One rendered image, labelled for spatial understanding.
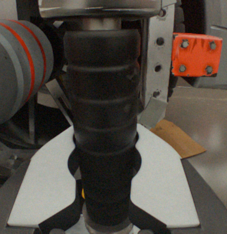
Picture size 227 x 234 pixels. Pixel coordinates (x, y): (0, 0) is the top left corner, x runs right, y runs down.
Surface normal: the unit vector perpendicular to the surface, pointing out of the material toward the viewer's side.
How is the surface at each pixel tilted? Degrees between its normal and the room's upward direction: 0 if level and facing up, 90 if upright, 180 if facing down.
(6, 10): 90
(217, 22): 90
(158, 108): 90
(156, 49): 90
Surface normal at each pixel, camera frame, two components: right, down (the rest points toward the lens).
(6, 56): 0.94, -0.30
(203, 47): 0.00, 0.47
